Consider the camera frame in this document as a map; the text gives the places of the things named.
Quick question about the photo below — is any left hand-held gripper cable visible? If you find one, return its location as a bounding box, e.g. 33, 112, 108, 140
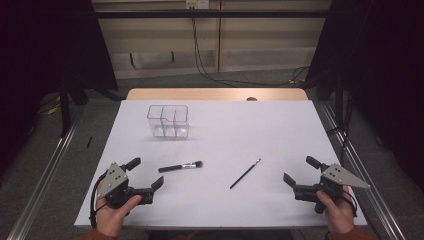
88, 170, 111, 229

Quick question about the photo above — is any right hand-held gripper cable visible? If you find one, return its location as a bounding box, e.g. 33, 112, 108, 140
339, 192, 358, 218

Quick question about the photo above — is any white table sheet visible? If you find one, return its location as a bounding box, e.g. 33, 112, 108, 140
73, 99, 368, 230

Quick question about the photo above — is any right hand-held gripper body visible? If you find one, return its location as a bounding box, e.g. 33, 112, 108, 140
292, 162, 372, 215

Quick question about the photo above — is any thick black makeup brush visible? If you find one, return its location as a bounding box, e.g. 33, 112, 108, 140
157, 160, 204, 173

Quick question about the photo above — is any hand-held gripper cable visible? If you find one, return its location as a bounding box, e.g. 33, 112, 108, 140
88, 170, 111, 229
339, 192, 358, 218

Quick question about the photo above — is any black hanging wall cable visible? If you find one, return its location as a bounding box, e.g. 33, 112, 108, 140
191, 8, 311, 88

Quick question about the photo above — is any metal floor rail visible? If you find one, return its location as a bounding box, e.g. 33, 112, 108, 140
318, 101, 408, 240
6, 106, 86, 240

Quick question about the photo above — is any yellow floor cable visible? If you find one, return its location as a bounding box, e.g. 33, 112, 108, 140
46, 103, 62, 116

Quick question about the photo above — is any person's left hand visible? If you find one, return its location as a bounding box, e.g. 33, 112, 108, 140
95, 194, 143, 238

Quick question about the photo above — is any clear plastic organizer box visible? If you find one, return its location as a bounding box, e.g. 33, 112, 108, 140
146, 104, 190, 140

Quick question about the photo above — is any white wall socket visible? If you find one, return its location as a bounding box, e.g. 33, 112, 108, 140
185, 0, 210, 10

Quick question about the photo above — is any person's right hand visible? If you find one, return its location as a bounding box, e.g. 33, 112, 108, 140
315, 185, 356, 235

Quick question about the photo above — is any black horizontal bar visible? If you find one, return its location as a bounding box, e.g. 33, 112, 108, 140
94, 9, 334, 19

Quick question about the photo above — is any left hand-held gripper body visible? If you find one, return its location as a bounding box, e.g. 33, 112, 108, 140
96, 162, 155, 210

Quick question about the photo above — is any black curtain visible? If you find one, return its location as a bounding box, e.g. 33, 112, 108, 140
0, 0, 119, 178
304, 0, 424, 193

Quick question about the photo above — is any thin black makeup brush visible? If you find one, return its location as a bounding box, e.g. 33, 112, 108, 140
229, 158, 262, 190

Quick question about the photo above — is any black metal stand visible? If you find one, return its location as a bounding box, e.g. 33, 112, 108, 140
58, 76, 89, 138
328, 73, 354, 164

